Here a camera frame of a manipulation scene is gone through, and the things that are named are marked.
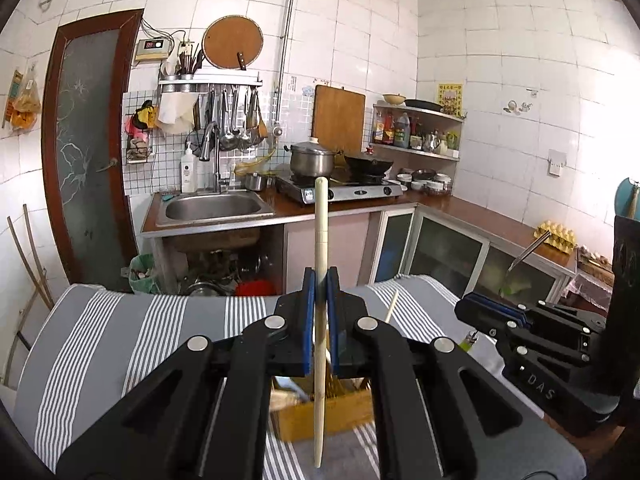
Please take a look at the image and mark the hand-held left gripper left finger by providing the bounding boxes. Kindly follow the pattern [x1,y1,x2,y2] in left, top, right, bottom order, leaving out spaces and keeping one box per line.
[55,266,317,480]

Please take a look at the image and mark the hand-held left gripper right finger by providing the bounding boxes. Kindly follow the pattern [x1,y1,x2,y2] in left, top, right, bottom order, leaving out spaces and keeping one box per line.
[324,267,588,480]

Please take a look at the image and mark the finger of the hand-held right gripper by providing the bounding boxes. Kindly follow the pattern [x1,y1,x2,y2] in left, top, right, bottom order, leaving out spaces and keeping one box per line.
[462,292,608,333]
[454,301,591,367]

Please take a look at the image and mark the metal fork with green handle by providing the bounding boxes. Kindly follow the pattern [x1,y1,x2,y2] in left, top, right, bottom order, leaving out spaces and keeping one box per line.
[461,230,552,353]

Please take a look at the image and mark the yellow perforated utensil holder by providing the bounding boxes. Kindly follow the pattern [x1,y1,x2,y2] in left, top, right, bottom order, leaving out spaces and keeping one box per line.
[270,374,376,443]

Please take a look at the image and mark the row of hanging kitchen utensils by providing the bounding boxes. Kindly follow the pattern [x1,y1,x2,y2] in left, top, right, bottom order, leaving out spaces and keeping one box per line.
[200,85,271,152]

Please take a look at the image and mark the steel cup with dark utensils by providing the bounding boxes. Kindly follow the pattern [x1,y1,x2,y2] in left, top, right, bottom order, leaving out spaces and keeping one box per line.
[176,42,205,81]

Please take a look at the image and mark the plastic-covered side table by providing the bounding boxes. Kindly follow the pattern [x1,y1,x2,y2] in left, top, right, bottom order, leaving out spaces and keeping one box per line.
[565,245,615,306]

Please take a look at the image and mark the red basin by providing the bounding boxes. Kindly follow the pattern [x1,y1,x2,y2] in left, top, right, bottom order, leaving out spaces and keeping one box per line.
[234,279,277,297]

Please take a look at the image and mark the kitchen cabinet with glass doors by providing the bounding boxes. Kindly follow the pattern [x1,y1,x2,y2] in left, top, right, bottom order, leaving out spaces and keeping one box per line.
[141,192,578,296]

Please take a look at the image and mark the tray of eggs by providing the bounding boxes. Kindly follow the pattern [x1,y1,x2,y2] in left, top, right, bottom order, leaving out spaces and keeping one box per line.
[536,220,577,250]

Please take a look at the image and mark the pile of steel cookware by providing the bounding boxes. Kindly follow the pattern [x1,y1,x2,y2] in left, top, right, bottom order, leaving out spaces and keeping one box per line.
[180,250,261,296]

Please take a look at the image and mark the steel gas stove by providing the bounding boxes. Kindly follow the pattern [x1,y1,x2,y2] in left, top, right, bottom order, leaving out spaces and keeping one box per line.
[275,172,405,206]

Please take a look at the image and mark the teal round object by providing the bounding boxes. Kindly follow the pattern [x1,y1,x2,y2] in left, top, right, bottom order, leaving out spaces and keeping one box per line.
[614,177,640,221]

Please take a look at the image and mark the steel sink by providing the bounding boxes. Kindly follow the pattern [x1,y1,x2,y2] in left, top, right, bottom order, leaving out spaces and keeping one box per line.
[156,192,277,228]

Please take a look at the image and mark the steel pot with lid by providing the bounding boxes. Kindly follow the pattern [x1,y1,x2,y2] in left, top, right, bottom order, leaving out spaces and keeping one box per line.
[284,137,343,178]

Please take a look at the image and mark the group of bowls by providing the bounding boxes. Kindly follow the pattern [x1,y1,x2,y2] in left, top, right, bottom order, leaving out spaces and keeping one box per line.
[396,167,453,196]

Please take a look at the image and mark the black wok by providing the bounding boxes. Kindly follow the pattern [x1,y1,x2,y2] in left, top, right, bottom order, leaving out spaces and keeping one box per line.
[344,152,395,176]

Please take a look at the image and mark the grey striped tablecloth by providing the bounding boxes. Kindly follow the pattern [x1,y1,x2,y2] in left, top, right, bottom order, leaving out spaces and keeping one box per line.
[15,274,556,480]

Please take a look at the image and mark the green trash bin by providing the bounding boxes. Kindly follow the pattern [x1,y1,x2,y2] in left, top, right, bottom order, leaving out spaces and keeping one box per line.
[129,254,157,295]

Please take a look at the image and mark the chrome faucet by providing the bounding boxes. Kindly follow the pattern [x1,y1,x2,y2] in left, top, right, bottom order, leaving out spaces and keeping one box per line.
[199,121,231,194]

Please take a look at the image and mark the white soap dispenser bottle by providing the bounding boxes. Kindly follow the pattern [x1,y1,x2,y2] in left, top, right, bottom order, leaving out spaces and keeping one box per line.
[180,141,199,194]

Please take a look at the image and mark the rectangular wooden cutting board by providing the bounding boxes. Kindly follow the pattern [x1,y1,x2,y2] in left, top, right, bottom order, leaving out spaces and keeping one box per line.
[312,85,367,153]

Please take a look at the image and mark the row of condiment bottles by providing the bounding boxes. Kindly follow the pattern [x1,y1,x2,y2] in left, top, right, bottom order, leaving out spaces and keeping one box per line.
[374,110,461,153]

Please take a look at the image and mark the white hanging cloth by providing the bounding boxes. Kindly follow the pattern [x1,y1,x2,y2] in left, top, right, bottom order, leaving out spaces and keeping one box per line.
[155,92,198,135]

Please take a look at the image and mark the wooden door with frosted glass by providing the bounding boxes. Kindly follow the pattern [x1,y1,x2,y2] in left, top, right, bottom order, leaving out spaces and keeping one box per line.
[41,9,146,291]

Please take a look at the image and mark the vertical metal pipe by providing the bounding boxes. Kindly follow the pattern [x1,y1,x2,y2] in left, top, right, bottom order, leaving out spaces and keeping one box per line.
[274,0,302,138]

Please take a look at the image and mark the round wooden cutting board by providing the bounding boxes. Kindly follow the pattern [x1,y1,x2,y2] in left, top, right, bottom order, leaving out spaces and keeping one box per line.
[202,15,265,70]

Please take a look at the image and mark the hanging plastic bag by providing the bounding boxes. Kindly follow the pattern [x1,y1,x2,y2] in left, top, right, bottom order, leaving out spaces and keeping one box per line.
[11,65,42,133]

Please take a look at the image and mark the yellow hose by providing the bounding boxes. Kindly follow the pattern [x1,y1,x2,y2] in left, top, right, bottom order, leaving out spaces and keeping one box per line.
[235,147,278,177]

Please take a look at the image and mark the corner wall shelf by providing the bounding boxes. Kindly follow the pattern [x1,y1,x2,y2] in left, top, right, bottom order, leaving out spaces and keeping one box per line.
[372,102,466,162]

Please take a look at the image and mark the white wall hooks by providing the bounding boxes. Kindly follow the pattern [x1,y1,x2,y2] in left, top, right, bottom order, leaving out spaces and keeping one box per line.
[502,87,541,116]

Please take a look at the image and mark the yellow wall poster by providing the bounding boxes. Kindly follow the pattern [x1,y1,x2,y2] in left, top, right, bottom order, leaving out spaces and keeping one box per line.
[437,83,464,117]

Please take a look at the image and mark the wire wall basket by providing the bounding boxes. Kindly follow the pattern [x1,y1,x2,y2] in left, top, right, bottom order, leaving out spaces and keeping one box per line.
[125,101,153,165]

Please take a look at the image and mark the steel wall rack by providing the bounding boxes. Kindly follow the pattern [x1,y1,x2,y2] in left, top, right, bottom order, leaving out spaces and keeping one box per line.
[158,72,264,95]

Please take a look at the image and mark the wooden chair frame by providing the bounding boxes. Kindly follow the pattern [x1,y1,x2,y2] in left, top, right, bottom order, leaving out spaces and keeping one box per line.
[0,204,55,391]

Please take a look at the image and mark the beige wall control box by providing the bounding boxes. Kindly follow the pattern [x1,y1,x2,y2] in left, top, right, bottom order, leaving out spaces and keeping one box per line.
[133,37,172,64]

